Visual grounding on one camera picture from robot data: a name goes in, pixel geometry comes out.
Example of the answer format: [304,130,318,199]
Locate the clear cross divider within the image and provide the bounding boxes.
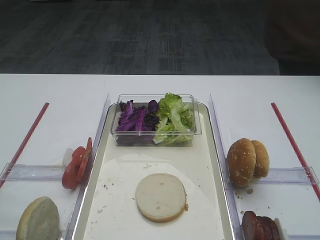
[0,163,65,181]
[251,167,320,185]

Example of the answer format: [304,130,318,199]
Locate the bun half standing left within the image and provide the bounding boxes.
[15,196,60,240]

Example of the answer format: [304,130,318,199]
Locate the clear plastic salad container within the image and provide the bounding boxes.
[110,92,202,147]

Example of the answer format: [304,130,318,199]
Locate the white slice behind patties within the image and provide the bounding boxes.
[274,217,290,240]

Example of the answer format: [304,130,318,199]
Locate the tomato slice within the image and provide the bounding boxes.
[76,137,92,183]
[61,146,85,189]

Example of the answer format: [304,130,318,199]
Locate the purple cabbage shreds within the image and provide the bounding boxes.
[116,100,160,146]

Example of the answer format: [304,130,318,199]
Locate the red tape strip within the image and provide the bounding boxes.
[270,102,320,199]
[0,102,50,188]

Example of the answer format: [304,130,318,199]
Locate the bottom bun slice on tray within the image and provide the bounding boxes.
[135,173,189,223]

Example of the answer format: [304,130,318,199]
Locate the left upper clear cross divider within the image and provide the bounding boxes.
[0,163,65,181]

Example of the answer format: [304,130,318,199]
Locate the right red tape strip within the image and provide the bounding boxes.
[270,102,320,199]

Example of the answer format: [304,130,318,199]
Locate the left long clear divider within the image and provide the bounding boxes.
[61,94,111,240]

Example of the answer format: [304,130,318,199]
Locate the white metal tray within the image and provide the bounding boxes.
[82,104,233,240]

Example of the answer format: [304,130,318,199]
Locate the front sesame bun top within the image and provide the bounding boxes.
[226,138,256,187]

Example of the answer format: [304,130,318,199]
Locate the left red tape strip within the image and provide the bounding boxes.
[0,102,50,188]

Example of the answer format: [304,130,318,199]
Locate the front tomato slice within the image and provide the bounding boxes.
[61,146,85,189]

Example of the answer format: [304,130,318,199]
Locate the sesame bun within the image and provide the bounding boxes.
[251,140,270,178]
[226,138,256,187]

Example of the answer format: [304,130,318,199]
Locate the front meat patty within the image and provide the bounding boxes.
[241,211,257,240]

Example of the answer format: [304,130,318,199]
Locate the long clear divider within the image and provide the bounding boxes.
[208,94,244,240]
[61,94,111,240]

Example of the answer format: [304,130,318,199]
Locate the rear sesame bun top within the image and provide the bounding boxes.
[251,140,270,178]

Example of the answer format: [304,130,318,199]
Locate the right upper clear cross divider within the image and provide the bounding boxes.
[251,167,320,185]

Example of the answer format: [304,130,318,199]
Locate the rear tomato slice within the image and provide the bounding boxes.
[76,137,92,183]

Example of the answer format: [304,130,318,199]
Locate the green lettuce pile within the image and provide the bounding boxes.
[153,92,196,146]

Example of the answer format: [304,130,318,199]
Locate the meat patty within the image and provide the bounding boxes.
[254,216,281,240]
[241,211,257,240]

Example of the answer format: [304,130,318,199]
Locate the rear meat patty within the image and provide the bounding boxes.
[254,216,281,240]

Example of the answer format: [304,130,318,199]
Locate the right long clear divider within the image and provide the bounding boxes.
[208,94,244,240]

